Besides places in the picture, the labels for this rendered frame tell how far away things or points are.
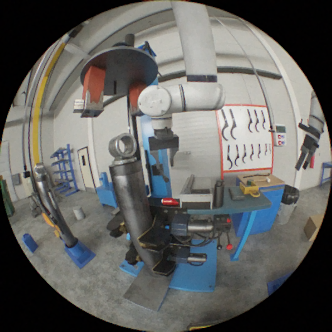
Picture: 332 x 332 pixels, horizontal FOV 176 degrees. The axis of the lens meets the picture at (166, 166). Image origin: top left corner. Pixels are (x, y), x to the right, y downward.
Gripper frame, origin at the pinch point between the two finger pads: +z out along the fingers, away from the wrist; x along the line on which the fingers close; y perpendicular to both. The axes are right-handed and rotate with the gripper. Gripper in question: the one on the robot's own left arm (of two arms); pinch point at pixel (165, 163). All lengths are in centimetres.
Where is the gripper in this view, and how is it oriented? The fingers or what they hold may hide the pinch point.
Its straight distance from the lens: 52.5
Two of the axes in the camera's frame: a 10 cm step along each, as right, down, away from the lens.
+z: 0.5, 8.5, 5.3
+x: -9.8, 1.5, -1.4
